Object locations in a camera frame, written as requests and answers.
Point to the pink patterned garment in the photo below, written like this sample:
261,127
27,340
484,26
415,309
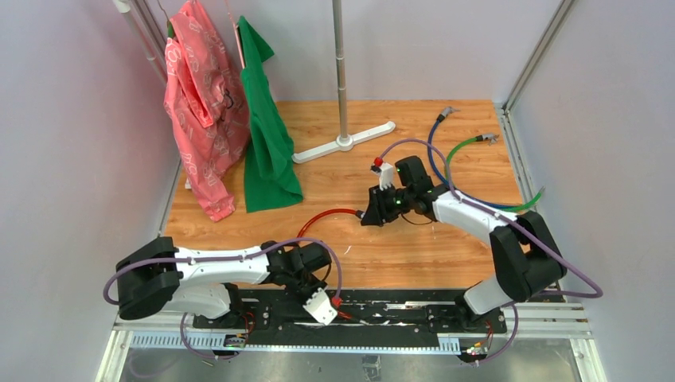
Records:
205,101

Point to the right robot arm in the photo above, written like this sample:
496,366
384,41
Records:
522,268

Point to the white clothes rack stand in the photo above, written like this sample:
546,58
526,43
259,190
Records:
344,140

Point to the aluminium frame rail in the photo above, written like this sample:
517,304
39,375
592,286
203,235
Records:
548,339

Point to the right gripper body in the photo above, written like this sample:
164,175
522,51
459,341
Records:
391,203

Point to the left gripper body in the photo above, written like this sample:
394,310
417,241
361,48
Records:
304,286

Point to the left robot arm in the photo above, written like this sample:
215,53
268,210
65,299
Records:
163,277

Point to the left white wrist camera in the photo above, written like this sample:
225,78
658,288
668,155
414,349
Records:
320,307

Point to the green t-shirt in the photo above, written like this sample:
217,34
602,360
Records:
270,181

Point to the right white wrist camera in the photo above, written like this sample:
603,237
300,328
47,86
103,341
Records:
385,173

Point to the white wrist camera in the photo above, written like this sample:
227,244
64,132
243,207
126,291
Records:
385,173
320,307

